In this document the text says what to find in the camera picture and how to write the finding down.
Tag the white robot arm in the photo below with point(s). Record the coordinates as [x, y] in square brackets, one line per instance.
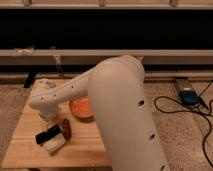
[115, 88]

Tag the orange bowl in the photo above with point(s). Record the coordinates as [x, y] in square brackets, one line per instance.
[81, 108]

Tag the red chili pepper toy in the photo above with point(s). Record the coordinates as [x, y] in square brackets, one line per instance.
[66, 129]

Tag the wooden table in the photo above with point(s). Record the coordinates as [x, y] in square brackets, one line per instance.
[84, 149]

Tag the white folded cloth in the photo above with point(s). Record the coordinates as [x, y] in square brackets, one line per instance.
[55, 143]

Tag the black rectangular block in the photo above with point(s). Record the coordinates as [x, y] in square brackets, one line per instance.
[50, 133]

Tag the blue electronic box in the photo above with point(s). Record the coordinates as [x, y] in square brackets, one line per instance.
[189, 97]

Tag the white rail beam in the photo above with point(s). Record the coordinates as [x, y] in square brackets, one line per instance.
[89, 57]

